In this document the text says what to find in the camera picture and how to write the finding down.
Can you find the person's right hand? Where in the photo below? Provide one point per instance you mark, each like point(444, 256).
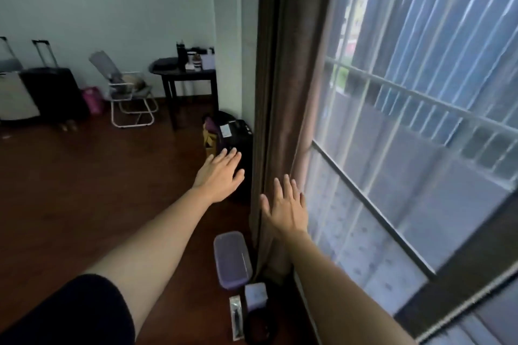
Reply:
point(287, 211)

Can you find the person's left hand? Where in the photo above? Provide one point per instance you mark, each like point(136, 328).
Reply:
point(218, 177)

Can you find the purple plastic container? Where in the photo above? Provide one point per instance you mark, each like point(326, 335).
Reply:
point(232, 260)

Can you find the small white box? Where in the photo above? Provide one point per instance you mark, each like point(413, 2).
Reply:
point(255, 297)

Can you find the packaged black tool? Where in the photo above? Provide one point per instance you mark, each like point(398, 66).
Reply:
point(236, 318)

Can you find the brown curtain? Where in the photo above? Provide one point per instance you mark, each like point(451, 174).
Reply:
point(291, 74)

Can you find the person's right forearm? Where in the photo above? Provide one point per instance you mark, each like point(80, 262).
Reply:
point(344, 300)

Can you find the person's left forearm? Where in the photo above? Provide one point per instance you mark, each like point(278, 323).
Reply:
point(153, 243)

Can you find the person's black sleeve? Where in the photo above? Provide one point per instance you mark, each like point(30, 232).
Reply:
point(69, 312)

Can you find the brown paper bag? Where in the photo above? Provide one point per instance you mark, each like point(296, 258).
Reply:
point(209, 147)

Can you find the black printer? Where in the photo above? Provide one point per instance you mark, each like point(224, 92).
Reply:
point(240, 138)

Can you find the small dark jar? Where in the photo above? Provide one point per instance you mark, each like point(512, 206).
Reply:
point(196, 62)

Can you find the white folding chair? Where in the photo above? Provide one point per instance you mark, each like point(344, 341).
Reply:
point(133, 94)

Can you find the black round table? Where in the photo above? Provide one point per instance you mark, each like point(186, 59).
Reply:
point(170, 65)

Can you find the black bottle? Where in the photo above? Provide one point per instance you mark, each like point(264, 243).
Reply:
point(181, 58)

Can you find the pink bag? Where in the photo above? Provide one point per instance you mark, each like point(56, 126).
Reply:
point(94, 101)

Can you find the black suitcase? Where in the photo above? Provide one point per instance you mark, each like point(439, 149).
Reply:
point(56, 94)

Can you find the beige suitcase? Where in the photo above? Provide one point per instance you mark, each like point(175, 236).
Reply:
point(16, 98)

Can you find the row of balcony slats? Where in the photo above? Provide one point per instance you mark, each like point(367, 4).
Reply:
point(425, 33)

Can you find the black window frame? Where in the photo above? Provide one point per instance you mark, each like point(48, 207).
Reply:
point(465, 288)

